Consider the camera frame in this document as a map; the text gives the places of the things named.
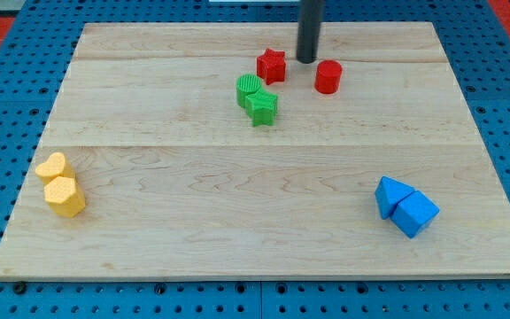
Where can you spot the red star block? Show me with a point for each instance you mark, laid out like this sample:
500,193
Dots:
271,66

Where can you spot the blue triangle block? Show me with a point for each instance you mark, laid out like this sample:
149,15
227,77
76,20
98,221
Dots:
388,193

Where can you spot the yellow heart block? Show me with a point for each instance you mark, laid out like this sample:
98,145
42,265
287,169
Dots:
57,165

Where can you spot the yellow hexagon block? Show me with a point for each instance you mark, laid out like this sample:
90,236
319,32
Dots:
64,196

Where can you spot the green star block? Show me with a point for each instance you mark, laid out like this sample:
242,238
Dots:
261,107

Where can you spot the red cylinder block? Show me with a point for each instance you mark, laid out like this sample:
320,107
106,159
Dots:
328,76

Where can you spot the green cylinder block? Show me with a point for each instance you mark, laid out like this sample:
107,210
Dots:
246,85

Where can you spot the wooden board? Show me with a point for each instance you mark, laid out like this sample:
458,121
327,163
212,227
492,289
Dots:
179,186

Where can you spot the blue cube block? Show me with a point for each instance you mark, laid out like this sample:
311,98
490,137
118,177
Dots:
414,214

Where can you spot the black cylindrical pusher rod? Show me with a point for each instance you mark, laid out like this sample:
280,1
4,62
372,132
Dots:
308,30

